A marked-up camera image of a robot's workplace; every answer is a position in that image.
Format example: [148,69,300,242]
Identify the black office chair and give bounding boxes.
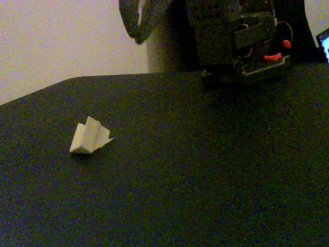
[274,0,329,64]

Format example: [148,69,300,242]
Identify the laptop screen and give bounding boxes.
[316,26,329,64]

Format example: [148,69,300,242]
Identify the white paper object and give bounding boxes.
[69,115,112,155]

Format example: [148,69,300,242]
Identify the dark navy desk mat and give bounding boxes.
[0,61,329,247]

